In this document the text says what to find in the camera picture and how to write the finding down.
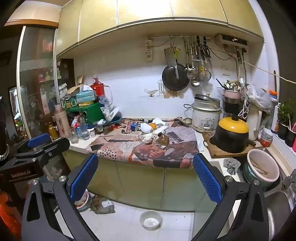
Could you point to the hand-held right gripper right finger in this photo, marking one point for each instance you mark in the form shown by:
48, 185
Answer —
207, 178

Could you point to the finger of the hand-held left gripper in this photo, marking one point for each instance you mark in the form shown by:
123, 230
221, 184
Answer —
39, 140
53, 147

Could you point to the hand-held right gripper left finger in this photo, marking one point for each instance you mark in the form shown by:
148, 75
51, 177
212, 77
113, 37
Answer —
83, 176

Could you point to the white tube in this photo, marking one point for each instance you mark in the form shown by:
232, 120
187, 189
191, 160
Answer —
159, 132

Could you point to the small white plastic bin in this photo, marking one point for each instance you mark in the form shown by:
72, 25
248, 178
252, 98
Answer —
150, 221

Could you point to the white tissue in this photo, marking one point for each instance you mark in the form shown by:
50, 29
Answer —
146, 138

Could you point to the yellow oil bottle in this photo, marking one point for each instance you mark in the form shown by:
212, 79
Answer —
53, 133

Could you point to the clear drinking glass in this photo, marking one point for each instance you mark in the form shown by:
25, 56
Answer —
73, 136

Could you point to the ribbed brown bottle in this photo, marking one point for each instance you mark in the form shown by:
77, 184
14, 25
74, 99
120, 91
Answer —
62, 122

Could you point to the wooden cutting board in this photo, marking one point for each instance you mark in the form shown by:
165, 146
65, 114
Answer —
215, 153

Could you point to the pink plastic basin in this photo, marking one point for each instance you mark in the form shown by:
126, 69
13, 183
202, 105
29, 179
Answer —
83, 204

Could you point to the grey dish cloth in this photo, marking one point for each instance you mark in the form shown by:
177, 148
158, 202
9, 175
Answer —
232, 165

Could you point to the clear water bottle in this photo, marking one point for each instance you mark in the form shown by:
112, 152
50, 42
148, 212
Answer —
83, 131

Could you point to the crumpled grey plastic bag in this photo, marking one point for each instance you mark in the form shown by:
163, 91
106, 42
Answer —
104, 205

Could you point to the large bowl with chopsticks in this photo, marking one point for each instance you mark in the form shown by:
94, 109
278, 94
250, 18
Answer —
252, 176

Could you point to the black pot yellow lid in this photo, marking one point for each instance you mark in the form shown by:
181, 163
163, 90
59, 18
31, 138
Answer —
231, 136

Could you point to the green plastic box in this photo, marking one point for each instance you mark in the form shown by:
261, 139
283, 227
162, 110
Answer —
92, 113

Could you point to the small brown box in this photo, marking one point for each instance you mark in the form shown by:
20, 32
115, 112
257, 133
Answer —
163, 140

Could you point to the blue plastic container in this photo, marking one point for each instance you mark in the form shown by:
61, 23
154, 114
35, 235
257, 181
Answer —
86, 96

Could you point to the newspaper sheets on counter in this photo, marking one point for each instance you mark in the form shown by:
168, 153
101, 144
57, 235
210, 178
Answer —
143, 154

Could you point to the blue basin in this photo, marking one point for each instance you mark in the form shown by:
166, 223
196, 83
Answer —
114, 120

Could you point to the blue cup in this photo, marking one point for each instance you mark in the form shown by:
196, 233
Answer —
134, 126

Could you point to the glass display cabinet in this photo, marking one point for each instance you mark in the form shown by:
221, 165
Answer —
37, 69

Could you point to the stack of bowls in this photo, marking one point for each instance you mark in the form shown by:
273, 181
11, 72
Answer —
266, 139

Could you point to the orange fruit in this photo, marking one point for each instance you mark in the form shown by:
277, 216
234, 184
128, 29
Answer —
152, 125

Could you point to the steel sink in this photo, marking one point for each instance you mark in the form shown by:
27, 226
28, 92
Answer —
279, 206

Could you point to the white face mask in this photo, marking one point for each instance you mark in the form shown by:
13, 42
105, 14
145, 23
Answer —
146, 128

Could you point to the pink utensil holder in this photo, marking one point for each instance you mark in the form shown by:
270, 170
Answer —
232, 95

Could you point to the jar with orange lid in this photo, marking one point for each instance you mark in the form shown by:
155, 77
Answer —
272, 109

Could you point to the clear plastic bag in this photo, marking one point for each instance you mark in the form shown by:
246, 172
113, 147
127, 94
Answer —
260, 98

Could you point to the metal ladle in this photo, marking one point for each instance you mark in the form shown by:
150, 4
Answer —
196, 82

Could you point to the potted green plant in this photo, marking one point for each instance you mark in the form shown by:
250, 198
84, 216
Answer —
285, 113

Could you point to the white gravy boat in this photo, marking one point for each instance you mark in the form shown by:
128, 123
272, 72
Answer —
151, 92

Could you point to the metal mesh strainer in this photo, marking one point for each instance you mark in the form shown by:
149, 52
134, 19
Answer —
205, 75

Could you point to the black wok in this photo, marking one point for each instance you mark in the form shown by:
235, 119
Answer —
172, 80

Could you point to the metal slotted spoon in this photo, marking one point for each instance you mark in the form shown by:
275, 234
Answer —
190, 73

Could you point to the black kitchen scissors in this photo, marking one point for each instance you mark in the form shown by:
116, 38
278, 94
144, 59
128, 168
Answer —
205, 52

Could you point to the steel cleaver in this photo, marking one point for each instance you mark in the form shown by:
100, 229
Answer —
170, 56

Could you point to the white power strip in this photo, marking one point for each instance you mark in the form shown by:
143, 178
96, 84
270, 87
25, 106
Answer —
149, 51

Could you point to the white water heater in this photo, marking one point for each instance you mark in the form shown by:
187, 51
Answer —
231, 39

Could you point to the white wall socket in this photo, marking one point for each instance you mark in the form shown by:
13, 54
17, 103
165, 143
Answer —
225, 70

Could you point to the yellow wall cabinet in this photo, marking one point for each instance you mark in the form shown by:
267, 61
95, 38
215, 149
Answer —
138, 14

